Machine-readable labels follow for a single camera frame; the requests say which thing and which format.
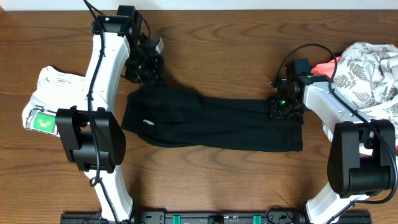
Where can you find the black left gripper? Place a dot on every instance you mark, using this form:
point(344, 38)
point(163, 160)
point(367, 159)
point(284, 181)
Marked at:
point(153, 75)

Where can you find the folded white pixel-print t-shirt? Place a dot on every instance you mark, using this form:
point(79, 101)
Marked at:
point(55, 90)

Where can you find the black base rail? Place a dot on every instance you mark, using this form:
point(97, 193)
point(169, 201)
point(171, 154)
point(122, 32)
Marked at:
point(273, 216)

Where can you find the black t-shirt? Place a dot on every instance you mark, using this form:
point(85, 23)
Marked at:
point(168, 117)

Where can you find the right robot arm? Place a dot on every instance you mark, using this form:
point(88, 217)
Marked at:
point(362, 161)

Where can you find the white fern-print garment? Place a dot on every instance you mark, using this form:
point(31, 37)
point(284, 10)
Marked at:
point(366, 75)

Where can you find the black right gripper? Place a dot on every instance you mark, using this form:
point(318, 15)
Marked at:
point(273, 113)

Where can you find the coral pink garment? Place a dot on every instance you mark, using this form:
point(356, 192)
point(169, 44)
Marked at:
point(324, 69)

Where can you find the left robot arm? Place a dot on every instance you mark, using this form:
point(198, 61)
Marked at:
point(91, 137)

